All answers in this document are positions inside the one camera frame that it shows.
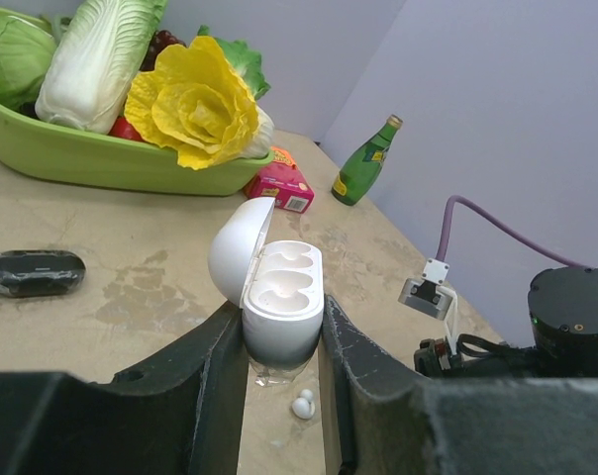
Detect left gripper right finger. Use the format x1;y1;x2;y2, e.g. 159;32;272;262
318;297;598;474

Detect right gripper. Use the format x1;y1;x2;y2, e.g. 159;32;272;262
414;333;537;379

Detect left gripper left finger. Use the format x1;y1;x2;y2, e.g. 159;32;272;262
0;303;248;474

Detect white earbud charging case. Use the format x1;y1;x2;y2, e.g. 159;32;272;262
208;197;325;370

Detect black earbud charging case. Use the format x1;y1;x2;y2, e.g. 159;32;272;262
0;249;86;298

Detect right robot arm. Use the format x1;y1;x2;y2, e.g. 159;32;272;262
414;267;598;378

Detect white earbud right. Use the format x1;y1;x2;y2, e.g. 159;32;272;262
291;389;316;421

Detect green glass bottle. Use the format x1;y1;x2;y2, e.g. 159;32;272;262
331;115;403;206

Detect pink snack box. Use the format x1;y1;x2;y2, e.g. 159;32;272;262
243;146;315;214

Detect red toy pepper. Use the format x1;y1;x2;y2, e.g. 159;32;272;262
108;116;145;143

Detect yellow napa cabbage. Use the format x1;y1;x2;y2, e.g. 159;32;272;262
124;35;274;170

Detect tall napa cabbage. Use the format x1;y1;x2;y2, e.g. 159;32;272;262
35;0;167;134

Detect green leafy lettuce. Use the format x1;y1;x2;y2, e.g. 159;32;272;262
129;28;269;124

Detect dark red grapes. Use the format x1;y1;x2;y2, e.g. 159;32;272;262
140;30;185;71

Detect small green cabbage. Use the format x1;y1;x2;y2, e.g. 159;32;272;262
0;14;56;110

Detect green plastic basin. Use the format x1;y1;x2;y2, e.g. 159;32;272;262
0;8;272;196

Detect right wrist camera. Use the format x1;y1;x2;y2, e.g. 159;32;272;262
398;258;459;354

